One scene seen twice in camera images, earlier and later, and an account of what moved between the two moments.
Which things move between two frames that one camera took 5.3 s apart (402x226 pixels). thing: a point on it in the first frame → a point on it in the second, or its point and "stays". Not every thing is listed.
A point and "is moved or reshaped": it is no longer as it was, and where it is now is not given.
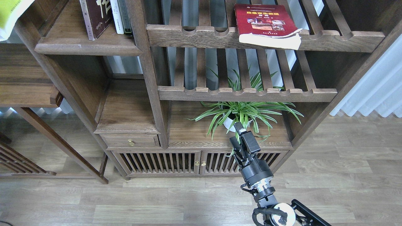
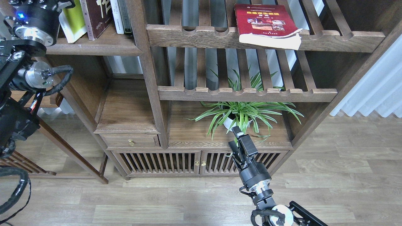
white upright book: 116,17 stays
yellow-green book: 10,11 is moved or reshaped
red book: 269,26 stays
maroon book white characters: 97,15 stays
